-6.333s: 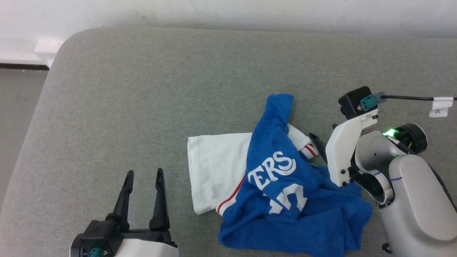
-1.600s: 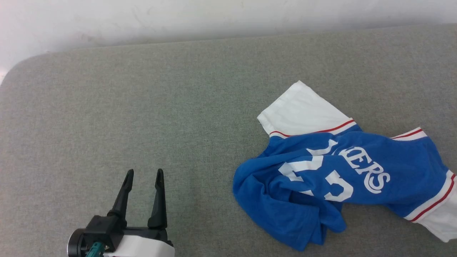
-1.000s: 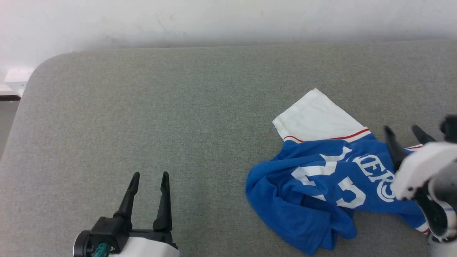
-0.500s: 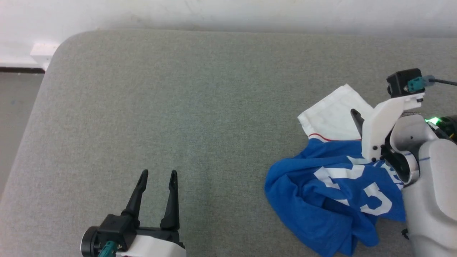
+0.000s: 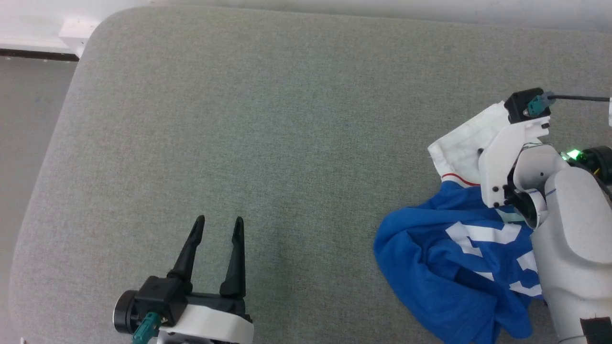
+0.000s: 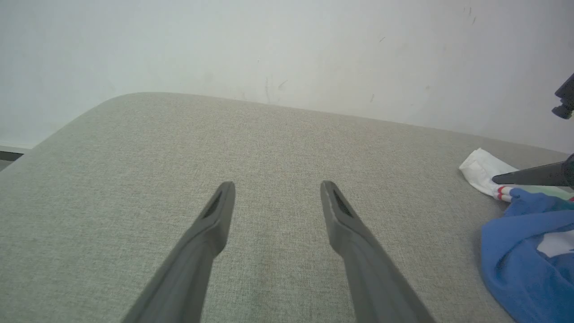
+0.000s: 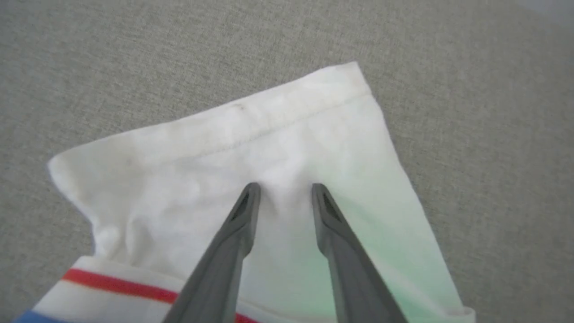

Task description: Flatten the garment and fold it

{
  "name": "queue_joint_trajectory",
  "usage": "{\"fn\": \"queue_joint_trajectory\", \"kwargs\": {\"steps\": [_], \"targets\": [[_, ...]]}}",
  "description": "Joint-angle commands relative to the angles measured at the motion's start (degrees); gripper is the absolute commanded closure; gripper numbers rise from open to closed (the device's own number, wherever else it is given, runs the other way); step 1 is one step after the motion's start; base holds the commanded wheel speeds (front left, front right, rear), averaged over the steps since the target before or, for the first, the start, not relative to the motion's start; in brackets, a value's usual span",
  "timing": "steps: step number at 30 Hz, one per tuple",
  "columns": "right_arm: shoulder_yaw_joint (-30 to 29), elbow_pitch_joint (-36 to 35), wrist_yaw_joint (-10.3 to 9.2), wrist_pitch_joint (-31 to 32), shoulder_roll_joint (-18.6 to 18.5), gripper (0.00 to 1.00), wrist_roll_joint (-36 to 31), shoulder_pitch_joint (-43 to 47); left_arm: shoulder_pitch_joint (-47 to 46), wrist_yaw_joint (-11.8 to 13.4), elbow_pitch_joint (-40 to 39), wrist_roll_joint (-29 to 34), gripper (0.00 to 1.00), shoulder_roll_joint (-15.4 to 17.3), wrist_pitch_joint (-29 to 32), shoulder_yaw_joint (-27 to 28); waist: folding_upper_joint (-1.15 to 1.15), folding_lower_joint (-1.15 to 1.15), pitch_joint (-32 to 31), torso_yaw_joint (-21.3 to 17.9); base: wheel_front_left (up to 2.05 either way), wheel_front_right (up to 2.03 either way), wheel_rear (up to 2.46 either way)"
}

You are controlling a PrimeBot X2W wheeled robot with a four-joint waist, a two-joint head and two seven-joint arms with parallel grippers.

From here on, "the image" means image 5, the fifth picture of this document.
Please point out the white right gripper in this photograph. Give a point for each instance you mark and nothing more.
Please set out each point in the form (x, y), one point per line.
(495, 162)

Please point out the blue Lakers jersey shirt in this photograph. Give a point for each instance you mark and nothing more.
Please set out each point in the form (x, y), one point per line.
(444, 267)

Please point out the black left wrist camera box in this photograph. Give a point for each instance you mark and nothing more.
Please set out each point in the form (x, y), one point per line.
(158, 296)

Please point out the white wall baseboard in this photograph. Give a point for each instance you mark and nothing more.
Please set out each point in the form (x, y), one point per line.
(38, 40)

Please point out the grey fabric sofa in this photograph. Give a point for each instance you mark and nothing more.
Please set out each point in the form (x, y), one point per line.
(287, 143)

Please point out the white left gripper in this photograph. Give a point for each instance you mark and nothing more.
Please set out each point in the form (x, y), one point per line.
(210, 325)

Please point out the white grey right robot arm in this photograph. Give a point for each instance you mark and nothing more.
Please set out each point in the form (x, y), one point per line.
(573, 239)

